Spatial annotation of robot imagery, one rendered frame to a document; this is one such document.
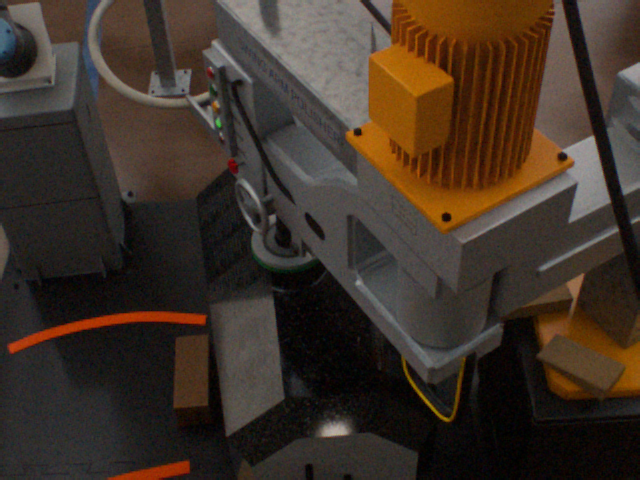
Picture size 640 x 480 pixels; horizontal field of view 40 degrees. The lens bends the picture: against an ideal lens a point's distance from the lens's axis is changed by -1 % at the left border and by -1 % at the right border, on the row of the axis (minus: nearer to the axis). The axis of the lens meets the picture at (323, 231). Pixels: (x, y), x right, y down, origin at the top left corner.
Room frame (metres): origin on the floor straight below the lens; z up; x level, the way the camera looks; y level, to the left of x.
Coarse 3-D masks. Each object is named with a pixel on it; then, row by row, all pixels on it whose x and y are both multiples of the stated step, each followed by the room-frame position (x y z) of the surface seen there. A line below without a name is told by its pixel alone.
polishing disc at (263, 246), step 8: (272, 216) 1.78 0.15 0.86; (272, 224) 1.74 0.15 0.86; (272, 232) 1.71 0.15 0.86; (256, 240) 1.69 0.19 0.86; (264, 240) 1.68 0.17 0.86; (272, 240) 1.68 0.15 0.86; (256, 248) 1.65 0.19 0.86; (264, 248) 1.65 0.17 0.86; (272, 248) 1.65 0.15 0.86; (280, 248) 1.65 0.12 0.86; (264, 256) 1.62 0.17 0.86; (272, 256) 1.62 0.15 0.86; (280, 256) 1.62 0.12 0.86; (288, 256) 1.62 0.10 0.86; (296, 256) 1.62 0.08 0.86; (272, 264) 1.59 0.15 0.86; (280, 264) 1.59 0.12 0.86; (288, 264) 1.59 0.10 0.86; (296, 264) 1.59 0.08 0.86; (304, 264) 1.59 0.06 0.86
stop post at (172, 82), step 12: (144, 0) 3.52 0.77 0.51; (156, 0) 3.52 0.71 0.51; (156, 12) 3.52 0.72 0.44; (156, 24) 3.52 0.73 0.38; (156, 36) 3.52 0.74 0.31; (168, 36) 3.54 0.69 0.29; (156, 48) 3.52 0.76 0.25; (168, 48) 3.52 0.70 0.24; (156, 60) 3.52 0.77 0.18; (168, 60) 3.52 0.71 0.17; (156, 72) 3.63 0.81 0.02; (168, 72) 3.52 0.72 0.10; (180, 72) 3.63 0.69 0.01; (156, 84) 3.54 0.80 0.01; (168, 84) 3.52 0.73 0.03; (180, 84) 3.53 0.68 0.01; (156, 96) 3.45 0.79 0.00; (168, 96) 3.45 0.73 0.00
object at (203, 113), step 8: (192, 104) 2.01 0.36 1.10; (208, 104) 2.05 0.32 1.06; (192, 112) 2.02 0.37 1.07; (200, 112) 1.97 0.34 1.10; (208, 112) 2.02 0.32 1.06; (200, 120) 1.97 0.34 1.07; (208, 120) 1.93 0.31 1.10; (208, 128) 1.93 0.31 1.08; (280, 216) 1.59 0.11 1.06; (288, 224) 1.55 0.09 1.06; (296, 248) 1.46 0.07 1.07; (312, 256) 1.46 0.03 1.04
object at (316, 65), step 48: (240, 0) 1.64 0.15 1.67; (288, 0) 1.63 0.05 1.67; (336, 0) 1.62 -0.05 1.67; (240, 48) 1.57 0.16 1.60; (288, 48) 1.46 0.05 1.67; (336, 48) 1.45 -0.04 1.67; (384, 48) 1.44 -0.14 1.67; (288, 96) 1.40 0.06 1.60; (336, 96) 1.30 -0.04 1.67; (336, 144) 1.25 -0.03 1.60; (384, 192) 1.09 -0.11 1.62; (528, 192) 1.02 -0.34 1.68; (432, 240) 0.97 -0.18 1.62; (480, 240) 0.93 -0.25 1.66; (528, 240) 0.99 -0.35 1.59
